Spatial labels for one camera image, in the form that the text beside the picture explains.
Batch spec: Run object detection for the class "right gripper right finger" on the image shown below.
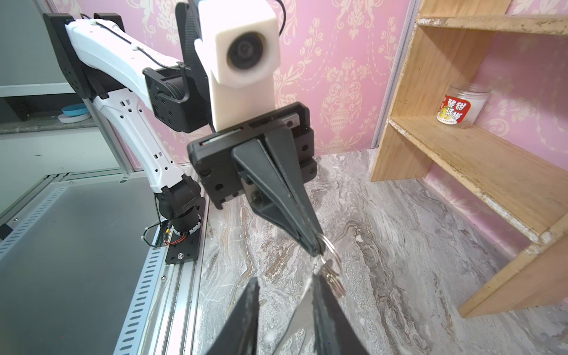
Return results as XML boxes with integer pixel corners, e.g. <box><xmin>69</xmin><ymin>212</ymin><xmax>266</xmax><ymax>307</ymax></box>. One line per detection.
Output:
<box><xmin>312</xmin><ymin>275</ymin><xmax>368</xmax><ymax>355</ymax></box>

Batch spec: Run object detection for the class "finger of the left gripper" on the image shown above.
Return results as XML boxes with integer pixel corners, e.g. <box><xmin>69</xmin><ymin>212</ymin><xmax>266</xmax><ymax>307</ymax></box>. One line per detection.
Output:
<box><xmin>232</xmin><ymin>139</ymin><xmax>301</xmax><ymax>246</ymax></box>
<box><xmin>265</xmin><ymin>127</ymin><xmax>325</xmax><ymax>255</ymax></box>

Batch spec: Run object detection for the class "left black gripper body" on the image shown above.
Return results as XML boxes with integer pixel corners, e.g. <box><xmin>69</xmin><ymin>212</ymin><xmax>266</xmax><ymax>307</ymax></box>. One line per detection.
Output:
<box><xmin>187</xmin><ymin>102</ymin><xmax>317</xmax><ymax>209</ymax></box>

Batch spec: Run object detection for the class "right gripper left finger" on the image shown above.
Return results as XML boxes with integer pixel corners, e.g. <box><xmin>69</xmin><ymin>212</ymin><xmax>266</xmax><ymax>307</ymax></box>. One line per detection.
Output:
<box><xmin>206</xmin><ymin>277</ymin><xmax>260</xmax><ymax>355</ymax></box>

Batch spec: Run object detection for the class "silver metal key holder plate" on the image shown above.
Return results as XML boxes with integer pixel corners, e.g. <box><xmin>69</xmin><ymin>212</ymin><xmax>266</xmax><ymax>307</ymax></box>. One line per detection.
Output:
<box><xmin>270</xmin><ymin>232</ymin><xmax>347</xmax><ymax>355</ymax></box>

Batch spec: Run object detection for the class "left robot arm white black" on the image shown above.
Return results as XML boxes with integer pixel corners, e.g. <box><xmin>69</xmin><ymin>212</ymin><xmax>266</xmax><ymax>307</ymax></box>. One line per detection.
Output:
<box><xmin>44</xmin><ymin>1</ymin><xmax>328</xmax><ymax>257</ymax></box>

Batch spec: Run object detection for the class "white jar red label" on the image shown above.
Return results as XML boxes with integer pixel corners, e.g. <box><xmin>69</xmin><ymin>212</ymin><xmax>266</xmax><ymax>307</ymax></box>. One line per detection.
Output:
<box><xmin>436</xmin><ymin>83</ymin><xmax>490</xmax><ymax>129</ymax></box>

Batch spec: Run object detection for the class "wooden two-tier shelf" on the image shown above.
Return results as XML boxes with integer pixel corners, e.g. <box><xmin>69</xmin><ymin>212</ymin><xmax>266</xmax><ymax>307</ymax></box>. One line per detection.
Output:
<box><xmin>371</xmin><ymin>1</ymin><xmax>567</xmax><ymax>317</ymax></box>

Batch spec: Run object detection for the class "aluminium front rail frame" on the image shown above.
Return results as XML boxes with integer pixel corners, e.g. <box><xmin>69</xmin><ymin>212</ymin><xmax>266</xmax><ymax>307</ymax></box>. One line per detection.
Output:
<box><xmin>1</xmin><ymin>170</ymin><xmax>200</xmax><ymax>354</ymax></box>

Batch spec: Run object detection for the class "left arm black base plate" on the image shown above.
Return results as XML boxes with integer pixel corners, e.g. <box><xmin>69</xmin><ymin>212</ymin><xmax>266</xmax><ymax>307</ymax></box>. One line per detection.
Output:
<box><xmin>165</xmin><ymin>197</ymin><xmax>206</xmax><ymax>264</ymax></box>

